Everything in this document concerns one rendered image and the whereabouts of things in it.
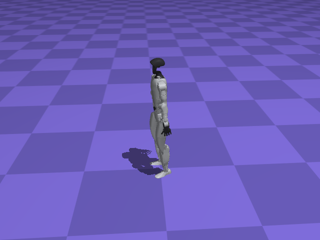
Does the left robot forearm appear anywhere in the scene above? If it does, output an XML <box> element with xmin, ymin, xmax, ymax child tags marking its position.
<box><xmin>161</xmin><ymin>103</ymin><xmax>169</xmax><ymax>127</ymax></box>

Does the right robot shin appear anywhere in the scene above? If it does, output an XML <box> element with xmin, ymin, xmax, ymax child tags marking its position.
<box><xmin>154</xmin><ymin>141</ymin><xmax>161</xmax><ymax>162</ymax></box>

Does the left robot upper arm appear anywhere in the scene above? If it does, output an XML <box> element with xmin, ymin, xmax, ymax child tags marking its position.
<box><xmin>157</xmin><ymin>81</ymin><xmax>167</xmax><ymax>110</ymax></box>

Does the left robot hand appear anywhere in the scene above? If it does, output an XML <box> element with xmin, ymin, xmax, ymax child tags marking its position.
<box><xmin>161</xmin><ymin>122</ymin><xmax>172</xmax><ymax>136</ymax></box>

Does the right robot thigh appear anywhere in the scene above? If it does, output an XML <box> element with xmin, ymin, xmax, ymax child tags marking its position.
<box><xmin>149</xmin><ymin>112</ymin><xmax>158</xmax><ymax>142</ymax></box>

